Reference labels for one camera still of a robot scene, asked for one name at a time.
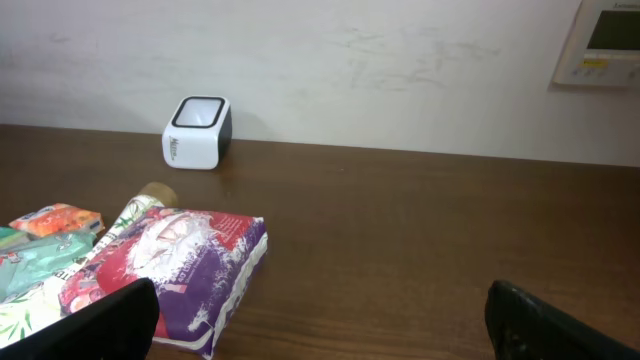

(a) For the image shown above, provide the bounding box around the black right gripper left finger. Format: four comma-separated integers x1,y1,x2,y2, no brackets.
1,278,159,360

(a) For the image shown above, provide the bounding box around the white wall control panel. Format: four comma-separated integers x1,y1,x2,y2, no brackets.
552,0,639,88

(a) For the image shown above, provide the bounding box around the white floral lotion tube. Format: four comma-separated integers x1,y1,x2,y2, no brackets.
1,182,177,347

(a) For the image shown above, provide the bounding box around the red purple pad package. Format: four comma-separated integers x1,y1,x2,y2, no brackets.
58,207,268,359

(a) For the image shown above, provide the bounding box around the white barcode scanner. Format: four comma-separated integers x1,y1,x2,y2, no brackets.
162,96,233,170

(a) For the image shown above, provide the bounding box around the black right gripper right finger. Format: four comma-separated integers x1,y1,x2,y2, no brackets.
484,280,639,360

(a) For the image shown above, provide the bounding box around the orange Kleenex tissue pack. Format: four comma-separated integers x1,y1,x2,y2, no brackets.
9,203,104,237

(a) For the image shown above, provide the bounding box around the teal toilet wipes pack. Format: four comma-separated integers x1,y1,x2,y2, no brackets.
1,232,96,301

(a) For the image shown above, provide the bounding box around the teal Kleenex tissue pack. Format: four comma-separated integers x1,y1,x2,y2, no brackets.
0,227,31,250

